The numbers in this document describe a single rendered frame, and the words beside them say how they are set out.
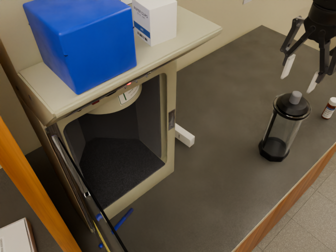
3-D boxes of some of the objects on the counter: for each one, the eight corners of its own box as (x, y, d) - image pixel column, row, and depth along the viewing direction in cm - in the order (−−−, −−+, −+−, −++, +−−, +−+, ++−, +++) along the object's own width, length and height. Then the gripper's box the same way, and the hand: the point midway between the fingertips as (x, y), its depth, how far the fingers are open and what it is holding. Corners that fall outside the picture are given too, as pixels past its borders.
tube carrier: (251, 147, 103) (266, 103, 88) (269, 132, 108) (287, 88, 92) (277, 166, 98) (298, 123, 82) (295, 150, 103) (318, 105, 87)
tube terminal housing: (51, 178, 96) (-116, -132, 40) (130, 129, 111) (90, -147, 54) (91, 233, 83) (-70, -105, 27) (174, 170, 98) (183, -134, 42)
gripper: (385, 13, 62) (337, 96, 79) (299, -16, 72) (273, 62, 89) (370, 25, 58) (323, 108, 75) (282, -8, 69) (258, 72, 85)
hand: (300, 75), depth 80 cm, fingers open, 7 cm apart
